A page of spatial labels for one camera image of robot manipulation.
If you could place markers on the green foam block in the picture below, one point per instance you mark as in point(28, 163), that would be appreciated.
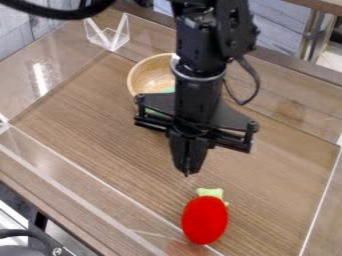
point(159, 102)

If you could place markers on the wooden bowl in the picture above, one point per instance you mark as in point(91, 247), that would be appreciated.
point(150, 76)

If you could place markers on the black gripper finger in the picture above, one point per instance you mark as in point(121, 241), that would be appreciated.
point(198, 149)
point(179, 146)

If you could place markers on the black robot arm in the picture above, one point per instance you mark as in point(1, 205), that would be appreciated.
point(215, 35)

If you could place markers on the red plush fruit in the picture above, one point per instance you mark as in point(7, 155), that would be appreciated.
point(206, 217)

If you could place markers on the clear acrylic tray wall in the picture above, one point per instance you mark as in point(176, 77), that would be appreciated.
point(105, 219)

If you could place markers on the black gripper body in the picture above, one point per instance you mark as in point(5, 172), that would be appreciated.
point(202, 115)

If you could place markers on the clear acrylic corner stand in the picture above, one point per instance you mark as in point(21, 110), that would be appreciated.
point(108, 38)

